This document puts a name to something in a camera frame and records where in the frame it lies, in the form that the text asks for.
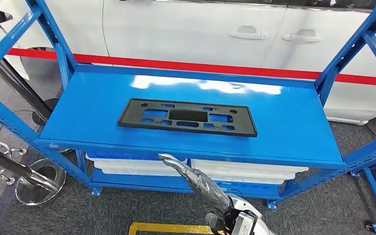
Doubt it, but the blue metal shelf rack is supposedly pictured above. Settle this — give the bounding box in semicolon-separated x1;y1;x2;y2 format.
0;0;376;235

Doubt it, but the chrome stanchion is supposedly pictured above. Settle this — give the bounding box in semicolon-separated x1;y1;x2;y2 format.
0;141;67;207

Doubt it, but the yellow floor tape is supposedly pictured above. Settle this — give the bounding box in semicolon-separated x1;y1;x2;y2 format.
129;222;215;235

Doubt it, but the red barrier belt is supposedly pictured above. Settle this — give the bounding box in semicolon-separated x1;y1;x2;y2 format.
0;45;376;88

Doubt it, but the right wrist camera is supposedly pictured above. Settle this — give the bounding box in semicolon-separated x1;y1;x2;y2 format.
236;212;259;235

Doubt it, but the white car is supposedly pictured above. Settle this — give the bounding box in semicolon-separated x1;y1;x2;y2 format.
0;0;376;126

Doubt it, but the chrome ring stand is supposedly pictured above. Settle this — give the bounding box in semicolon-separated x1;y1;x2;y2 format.
0;141;29;187

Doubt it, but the black plastic plate frame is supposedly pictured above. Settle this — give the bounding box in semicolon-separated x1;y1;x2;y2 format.
117;98;259;138

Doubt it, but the white car door handle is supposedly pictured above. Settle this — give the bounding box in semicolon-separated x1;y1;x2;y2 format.
228;25;267;41
282;29;322;43

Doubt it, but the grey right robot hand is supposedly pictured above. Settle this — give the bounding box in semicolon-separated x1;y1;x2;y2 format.
158;153;235;233

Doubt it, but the white plastic tray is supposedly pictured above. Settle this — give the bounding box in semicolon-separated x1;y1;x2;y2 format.
86;152;188;178
190;159;309;186

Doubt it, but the black stanchion post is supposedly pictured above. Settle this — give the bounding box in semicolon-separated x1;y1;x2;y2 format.
0;32;75;155

